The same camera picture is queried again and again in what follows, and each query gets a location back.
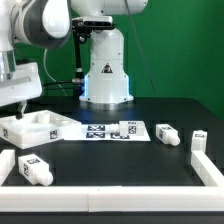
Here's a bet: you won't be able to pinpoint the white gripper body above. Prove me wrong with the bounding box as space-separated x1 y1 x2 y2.
0 63 42 107

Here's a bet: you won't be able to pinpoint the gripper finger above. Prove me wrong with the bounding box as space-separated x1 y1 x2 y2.
16 101 27 120

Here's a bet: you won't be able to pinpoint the white square table top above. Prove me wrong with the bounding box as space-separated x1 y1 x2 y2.
0 110 81 149

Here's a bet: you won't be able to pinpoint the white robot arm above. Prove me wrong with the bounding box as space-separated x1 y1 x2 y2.
0 0 148 118

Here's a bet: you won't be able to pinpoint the white marker sheet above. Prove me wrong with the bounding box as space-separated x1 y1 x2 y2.
65 124 151 142

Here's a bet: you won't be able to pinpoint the white U-shaped fence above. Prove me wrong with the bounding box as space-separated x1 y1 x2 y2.
0 150 224 212

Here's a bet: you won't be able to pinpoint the white camera cable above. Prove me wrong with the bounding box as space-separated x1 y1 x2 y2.
42 48 69 98

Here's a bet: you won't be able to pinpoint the black cables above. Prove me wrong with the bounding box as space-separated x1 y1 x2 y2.
41 79 83 98

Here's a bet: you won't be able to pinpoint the black camera stand pole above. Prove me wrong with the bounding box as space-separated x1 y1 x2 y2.
73 31 84 96

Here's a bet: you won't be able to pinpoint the black camera on stand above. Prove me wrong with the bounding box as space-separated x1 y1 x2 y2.
72 16 115 33

